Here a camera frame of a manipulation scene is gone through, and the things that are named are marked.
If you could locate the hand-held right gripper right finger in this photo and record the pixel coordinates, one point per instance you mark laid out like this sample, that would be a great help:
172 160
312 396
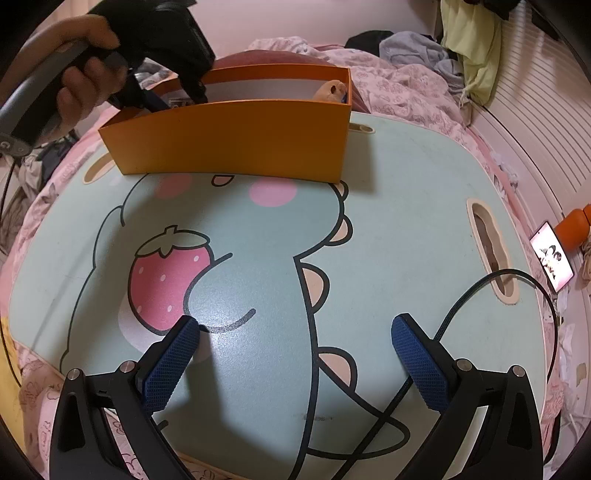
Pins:
420 364

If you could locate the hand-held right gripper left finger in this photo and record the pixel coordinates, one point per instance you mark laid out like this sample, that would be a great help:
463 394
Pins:
171 364

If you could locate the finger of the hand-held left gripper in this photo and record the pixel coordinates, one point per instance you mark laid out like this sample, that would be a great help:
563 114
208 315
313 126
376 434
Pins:
147 99
196 90

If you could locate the orange cardboard box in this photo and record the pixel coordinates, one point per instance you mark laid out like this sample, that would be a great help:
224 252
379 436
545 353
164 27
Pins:
231 138

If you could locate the person's left hand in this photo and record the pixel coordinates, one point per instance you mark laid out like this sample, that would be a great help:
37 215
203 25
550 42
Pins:
92 87

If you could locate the smartphone with lit screen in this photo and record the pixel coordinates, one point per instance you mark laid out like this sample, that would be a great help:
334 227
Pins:
551 258

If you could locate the black clothing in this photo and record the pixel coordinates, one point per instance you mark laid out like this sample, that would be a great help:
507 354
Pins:
364 39

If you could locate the orange bottle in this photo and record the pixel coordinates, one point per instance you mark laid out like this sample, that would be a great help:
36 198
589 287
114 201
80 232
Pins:
575 228

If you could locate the grey clothing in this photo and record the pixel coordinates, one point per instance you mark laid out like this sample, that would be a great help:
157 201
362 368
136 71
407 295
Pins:
415 50

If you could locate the yellow-green cloth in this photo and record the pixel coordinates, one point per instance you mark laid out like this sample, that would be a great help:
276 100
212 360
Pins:
475 55

